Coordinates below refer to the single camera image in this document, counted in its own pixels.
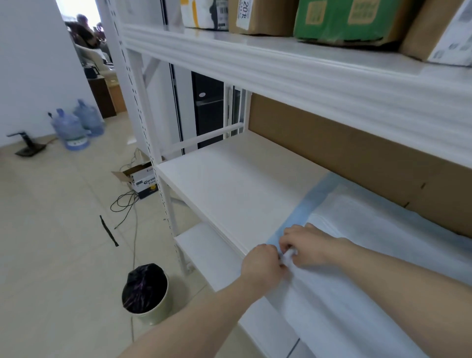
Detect white and blue beer carton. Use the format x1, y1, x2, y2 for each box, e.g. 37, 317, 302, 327
112, 147, 159, 200

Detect blue white absorbent pad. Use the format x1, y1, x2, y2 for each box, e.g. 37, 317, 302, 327
265, 172, 472, 358

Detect person's right hand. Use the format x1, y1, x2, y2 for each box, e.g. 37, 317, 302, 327
278, 223, 354, 268

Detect person's left forearm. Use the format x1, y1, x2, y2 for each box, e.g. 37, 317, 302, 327
118, 278, 266, 358

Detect black bin liner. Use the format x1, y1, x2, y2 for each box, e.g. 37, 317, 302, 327
121, 264, 169, 314

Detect tall box with white labels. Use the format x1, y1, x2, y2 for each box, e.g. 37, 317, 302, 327
399, 0, 472, 67

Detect light wooden cabinet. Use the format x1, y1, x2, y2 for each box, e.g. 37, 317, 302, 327
107, 83, 128, 113

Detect grey cable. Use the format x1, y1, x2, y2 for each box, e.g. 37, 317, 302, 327
131, 206, 139, 344

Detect black cable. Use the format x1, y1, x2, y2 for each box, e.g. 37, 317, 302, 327
110, 190, 140, 229

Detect black drawer cabinet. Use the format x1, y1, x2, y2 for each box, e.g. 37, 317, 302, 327
191, 72, 226, 148

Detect person's right forearm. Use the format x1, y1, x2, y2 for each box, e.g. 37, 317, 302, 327
331, 238, 472, 358

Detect person's left hand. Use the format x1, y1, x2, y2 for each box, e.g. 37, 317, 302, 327
239, 243, 289, 299

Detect green cardboard box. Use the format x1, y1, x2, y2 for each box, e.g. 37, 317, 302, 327
293, 0, 417, 47

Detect white window frame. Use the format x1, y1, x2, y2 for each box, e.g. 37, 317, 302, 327
162, 0, 251, 148

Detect black water pump stand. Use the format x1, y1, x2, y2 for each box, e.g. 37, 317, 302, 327
6, 131, 48, 157

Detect blue water bottle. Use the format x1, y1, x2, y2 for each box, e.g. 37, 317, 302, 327
73, 98, 106, 138
50, 109, 90, 151

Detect dark wooden cabinet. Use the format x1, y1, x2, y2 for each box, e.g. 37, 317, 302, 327
87, 75, 117, 119

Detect brown box with white label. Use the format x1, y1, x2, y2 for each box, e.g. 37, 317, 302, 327
228, 0, 299, 37

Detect brown cardboard back panel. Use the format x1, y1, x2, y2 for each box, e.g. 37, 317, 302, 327
247, 92, 472, 239

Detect white foam package yellow tape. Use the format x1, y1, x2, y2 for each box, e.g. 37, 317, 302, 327
179, 0, 229, 31

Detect white metal shelving rack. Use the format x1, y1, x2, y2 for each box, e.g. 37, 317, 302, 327
95, 0, 472, 358

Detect white trash bin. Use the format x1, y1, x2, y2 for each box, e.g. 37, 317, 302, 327
121, 264, 173, 326

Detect black strap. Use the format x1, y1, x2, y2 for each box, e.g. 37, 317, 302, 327
99, 215, 119, 247

